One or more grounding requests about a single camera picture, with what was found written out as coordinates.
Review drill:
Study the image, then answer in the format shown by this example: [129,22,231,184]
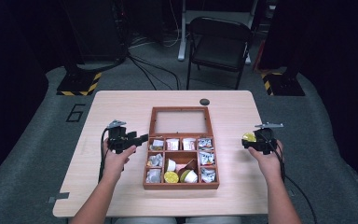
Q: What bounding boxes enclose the white capsule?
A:
[165,158,177,173]

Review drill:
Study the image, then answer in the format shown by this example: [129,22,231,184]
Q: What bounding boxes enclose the person's right hand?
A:
[247,139,284,185]

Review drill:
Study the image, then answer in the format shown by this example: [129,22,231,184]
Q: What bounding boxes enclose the person's left hand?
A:
[103,138,137,185]

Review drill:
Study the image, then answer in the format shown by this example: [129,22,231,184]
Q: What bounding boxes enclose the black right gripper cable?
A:
[260,132,318,224]

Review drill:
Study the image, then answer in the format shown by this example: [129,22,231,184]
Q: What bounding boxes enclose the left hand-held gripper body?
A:
[106,119,136,156]

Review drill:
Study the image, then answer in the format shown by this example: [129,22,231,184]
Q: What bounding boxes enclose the black floor cables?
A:
[126,50,182,91]

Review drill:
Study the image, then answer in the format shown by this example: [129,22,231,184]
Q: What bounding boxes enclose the black stand base hazard stripes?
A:
[56,71,103,97]
[259,72,306,97]

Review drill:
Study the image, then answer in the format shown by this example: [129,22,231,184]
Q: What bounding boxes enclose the wooden box with glass lid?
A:
[143,106,221,190]

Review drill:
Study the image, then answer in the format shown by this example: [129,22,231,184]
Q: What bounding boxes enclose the crumpled silver packet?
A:
[149,138,165,152]
[146,153,164,168]
[145,168,162,184]

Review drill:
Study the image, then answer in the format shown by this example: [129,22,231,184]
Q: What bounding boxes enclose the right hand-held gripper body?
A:
[254,121,284,156]

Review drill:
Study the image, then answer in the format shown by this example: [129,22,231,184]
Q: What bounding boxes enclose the yellow lid capsule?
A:
[163,171,180,184]

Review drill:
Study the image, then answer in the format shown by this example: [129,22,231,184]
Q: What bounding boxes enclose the brown capsule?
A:
[182,159,198,172]

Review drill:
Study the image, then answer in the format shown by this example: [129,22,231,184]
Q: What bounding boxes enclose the black folding chair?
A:
[186,16,253,91]

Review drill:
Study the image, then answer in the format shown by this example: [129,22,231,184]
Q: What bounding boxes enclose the black equipment cabinet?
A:
[64,0,129,64]

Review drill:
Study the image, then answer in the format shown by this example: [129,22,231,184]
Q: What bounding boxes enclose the white capsule olive lid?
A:
[180,169,199,184]

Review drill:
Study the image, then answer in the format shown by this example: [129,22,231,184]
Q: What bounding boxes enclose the silver packet blue print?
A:
[198,137,213,151]
[200,167,216,184]
[199,151,215,166]

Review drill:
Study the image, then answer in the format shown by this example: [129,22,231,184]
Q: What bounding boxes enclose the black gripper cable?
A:
[97,127,111,185]
[260,132,318,224]

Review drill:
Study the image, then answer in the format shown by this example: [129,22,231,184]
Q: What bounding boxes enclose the yellow tea packet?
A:
[241,132,258,144]

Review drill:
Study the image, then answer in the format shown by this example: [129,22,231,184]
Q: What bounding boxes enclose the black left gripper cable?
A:
[97,127,111,185]

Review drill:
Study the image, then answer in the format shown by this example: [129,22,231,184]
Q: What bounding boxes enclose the white and red packet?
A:
[166,138,180,151]
[182,137,197,151]

